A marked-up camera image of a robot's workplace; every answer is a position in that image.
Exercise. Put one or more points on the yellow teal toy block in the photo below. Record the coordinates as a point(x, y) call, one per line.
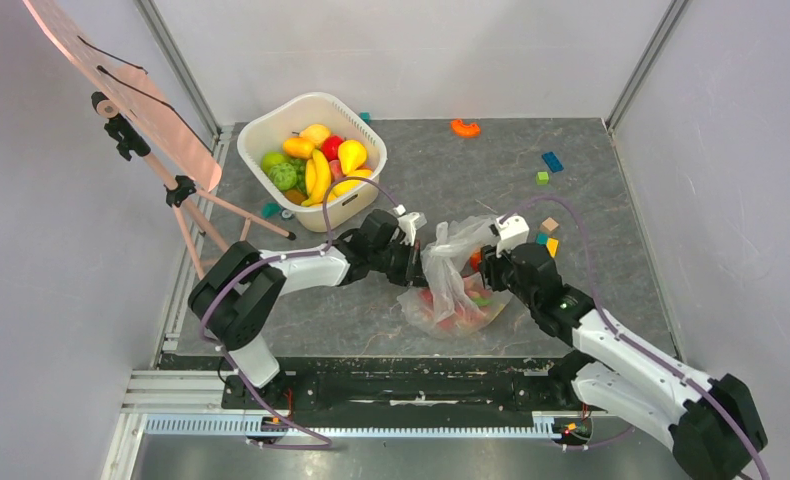
point(551, 244)

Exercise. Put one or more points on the green fake custard apple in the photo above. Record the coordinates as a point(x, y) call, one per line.
point(284, 176)

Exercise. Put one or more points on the red fake pepper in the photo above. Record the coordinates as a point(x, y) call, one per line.
point(475, 260)

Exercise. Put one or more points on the teal toy piece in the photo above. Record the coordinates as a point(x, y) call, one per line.
point(272, 210)

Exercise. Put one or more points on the yellow fake banana bunch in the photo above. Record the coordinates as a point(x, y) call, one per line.
point(317, 179)

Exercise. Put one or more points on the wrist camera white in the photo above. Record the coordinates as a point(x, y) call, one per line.
point(408, 224)
point(511, 232)

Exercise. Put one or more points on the wooden toy cube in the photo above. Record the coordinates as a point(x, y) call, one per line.
point(549, 226)

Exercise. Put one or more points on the white plastic basket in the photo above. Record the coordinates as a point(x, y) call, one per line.
point(267, 134)

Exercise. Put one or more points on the pink perforated board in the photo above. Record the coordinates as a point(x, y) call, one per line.
point(134, 93)

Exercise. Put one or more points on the blue toy brick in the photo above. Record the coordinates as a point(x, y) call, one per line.
point(553, 162)

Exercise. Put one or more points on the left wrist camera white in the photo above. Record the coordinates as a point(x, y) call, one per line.
point(408, 224)

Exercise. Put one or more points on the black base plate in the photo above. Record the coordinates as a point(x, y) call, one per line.
point(323, 383)

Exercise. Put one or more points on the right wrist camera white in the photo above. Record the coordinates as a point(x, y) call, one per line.
point(511, 232)

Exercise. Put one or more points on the yellow fake pear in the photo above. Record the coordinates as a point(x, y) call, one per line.
point(351, 154)

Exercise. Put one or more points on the clear plastic bag of fruits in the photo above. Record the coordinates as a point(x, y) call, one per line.
point(455, 304)

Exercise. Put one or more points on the orange curved toy block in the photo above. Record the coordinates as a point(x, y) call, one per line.
point(464, 129)

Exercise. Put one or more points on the orange yellow fake mango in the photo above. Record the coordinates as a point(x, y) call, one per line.
point(299, 147)

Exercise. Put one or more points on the fake peach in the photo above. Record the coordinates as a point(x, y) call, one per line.
point(336, 171)

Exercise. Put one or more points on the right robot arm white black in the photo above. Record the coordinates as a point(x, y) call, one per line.
point(711, 426)

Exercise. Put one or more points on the red fake apple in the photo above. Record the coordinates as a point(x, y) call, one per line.
point(330, 147)

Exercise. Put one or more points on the pink tripod stand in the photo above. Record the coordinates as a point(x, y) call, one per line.
point(179, 188)

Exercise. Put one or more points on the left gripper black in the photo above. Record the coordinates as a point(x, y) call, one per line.
point(413, 273)

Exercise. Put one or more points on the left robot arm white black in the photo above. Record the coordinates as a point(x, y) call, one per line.
point(236, 296)

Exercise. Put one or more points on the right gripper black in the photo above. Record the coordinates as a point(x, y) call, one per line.
point(491, 266)

